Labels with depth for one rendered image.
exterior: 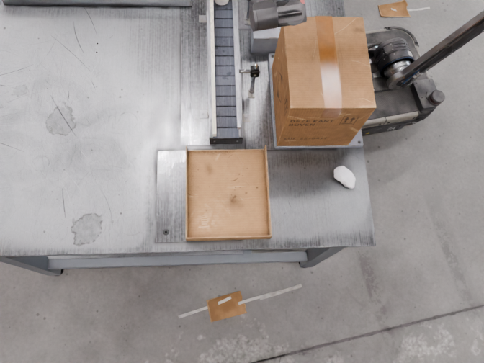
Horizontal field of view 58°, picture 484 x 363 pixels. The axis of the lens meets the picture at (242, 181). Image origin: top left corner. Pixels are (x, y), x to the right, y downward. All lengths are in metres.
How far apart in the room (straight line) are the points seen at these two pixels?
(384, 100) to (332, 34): 1.06
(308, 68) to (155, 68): 0.58
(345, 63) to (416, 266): 1.37
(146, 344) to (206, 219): 0.97
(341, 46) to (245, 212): 0.57
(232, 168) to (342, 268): 1.04
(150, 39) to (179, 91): 0.23
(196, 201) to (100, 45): 0.67
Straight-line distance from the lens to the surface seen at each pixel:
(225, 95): 1.49
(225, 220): 1.38
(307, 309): 2.22
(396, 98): 2.40
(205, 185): 1.41
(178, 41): 1.66
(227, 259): 1.98
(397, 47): 2.34
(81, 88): 1.61
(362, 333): 2.29
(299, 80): 1.26
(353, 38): 1.37
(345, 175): 1.45
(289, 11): 1.11
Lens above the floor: 2.18
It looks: 72 degrees down
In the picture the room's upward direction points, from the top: 11 degrees clockwise
